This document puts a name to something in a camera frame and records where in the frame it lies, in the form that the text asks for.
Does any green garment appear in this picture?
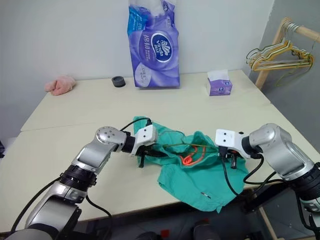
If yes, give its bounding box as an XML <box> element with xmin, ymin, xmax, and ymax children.
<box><xmin>131</xmin><ymin>115</ymin><xmax>250</xmax><ymax>214</ymax></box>

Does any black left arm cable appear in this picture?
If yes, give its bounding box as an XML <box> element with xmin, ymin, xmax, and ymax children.
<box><xmin>84</xmin><ymin>194</ymin><xmax>113</xmax><ymax>240</ymax></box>

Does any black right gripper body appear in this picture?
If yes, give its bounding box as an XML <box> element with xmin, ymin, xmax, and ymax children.
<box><xmin>224</xmin><ymin>147</ymin><xmax>242</xmax><ymax>161</ymax></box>

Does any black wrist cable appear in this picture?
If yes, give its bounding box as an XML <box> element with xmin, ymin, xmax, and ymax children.
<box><xmin>218</xmin><ymin>146</ymin><xmax>251</xmax><ymax>196</ymax></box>
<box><xmin>119</xmin><ymin>117</ymin><xmax>153</xmax><ymax>132</ymax></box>

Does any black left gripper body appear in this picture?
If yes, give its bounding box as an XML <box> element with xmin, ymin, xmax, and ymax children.
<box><xmin>136</xmin><ymin>143</ymin><xmax>161</xmax><ymax>157</ymax></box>

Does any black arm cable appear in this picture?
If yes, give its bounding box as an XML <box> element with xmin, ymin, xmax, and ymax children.
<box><xmin>84</xmin><ymin>194</ymin><xmax>113</xmax><ymax>240</ymax></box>
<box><xmin>242</xmin><ymin>152</ymin><xmax>282</xmax><ymax>186</ymax></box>

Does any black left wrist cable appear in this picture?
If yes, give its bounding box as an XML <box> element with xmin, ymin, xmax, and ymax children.
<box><xmin>119</xmin><ymin>117</ymin><xmax>153</xmax><ymax>132</ymax></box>

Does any pink towel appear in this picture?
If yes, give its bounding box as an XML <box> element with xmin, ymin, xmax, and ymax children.
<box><xmin>44</xmin><ymin>76</ymin><xmax>77</xmax><ymax>96</ymax></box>

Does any small purple tissue box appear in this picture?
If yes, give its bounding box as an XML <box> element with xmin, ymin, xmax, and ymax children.
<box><xmin>206</xmin><ymin>69</ymin><xmax>235</xmax><ymax>97</ymax></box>

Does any black beam under table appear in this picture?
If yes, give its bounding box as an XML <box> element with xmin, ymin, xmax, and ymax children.
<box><xmin>241</xmin><ymin>179</ymin><xmax>301</xmax><ymax>214</ymax></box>

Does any wooden table leg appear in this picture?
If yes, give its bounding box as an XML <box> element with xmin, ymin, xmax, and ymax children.
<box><xmin>258</xmin><ymin>206</ymin><xmax>279</xmax><ymax>240</ymax></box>

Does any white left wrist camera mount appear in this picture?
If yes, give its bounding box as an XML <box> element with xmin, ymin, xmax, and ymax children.
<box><xmin>129</xmin><ymin>125</ymin><xmax>157</xmax><ymax>157</ymax></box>

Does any wooden clothes rack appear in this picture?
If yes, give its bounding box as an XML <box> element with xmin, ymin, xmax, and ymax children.
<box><xmin>254</xmin><ymin>16</ymin><xmax>320</xmax><ymax>90</ymax></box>

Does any dark grey round ring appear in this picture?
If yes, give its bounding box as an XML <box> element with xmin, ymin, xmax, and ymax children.
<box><xmin>111</xmin><ymin>76</ymin><xmax>126</xmax><ymax>89</ymax></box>

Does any orange clothes hanger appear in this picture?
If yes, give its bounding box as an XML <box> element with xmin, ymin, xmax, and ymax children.
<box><xmin>179</xmin><ymin>146</ymin><xmax>207</xmax><ymax>166</ymax></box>

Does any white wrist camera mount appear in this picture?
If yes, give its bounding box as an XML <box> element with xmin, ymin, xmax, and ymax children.
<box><xmin>129</xmin><ymin>125</ymin><xmax>157</xmax><ymax>157</ymax></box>
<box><xmin>214</xmin><ymin>128</ymin><xmax>251</xmax><ymax>160</ymax></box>

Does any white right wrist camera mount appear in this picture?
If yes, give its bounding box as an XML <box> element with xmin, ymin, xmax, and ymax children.
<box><xmin>214</xmin><ymin>128</ymin><xmax>251</xmax><ymax>160</ymax></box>

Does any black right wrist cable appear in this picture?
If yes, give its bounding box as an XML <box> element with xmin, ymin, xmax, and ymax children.
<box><xmin>218</xmin><ymin>146</ymin><xmax>251</xmax><ymax>196</ymax></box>

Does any bunch of wire hangers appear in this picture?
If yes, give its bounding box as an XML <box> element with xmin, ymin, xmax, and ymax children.
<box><xmin>246</xmin><ymin>41</ymin><xmax>316</xmax><ymax>88</ymax></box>

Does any large blue tissue pack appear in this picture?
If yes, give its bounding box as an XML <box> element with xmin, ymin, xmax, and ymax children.
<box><xmin>126</xmin><ymin>0</ymin><xmax>181</xmax><ymax>88</ymax></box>

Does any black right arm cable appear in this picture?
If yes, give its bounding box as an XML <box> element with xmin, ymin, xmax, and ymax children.
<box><xmin>242</xmin><ymin>152</ymin><xmax>282</xmax><ymax>186</ymax></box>

